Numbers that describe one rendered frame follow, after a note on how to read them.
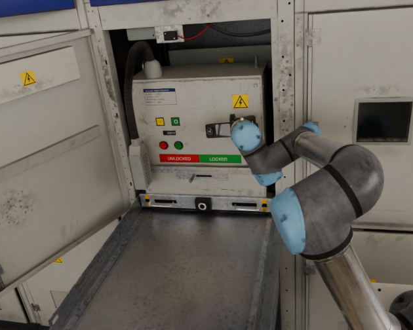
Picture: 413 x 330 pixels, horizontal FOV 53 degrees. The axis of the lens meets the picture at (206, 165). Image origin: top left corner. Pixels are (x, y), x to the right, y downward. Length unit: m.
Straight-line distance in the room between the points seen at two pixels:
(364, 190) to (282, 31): 0.72
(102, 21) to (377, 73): 0.92
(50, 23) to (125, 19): 0.29
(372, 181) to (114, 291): 0.89
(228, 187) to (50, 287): 1.14
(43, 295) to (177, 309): 1.22
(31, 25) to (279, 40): 0.88
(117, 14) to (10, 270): 0.93
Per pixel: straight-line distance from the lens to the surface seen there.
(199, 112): 1.48
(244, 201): 1.60
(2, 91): 1.37
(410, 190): 1.58
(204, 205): 1.61
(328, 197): 0.77
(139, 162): 1.51
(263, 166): 1.15
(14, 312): 2.61
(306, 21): 1.37
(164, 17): 1.45
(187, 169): 1.55
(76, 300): 1.38
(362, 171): 0.80
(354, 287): 0.90
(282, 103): 1.43
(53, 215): 1.58
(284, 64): 1.40
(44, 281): 2.30
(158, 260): 1.46
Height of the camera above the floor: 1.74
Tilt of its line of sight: 26 degrees down
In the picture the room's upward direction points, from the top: 6 degrees counter-clockwise
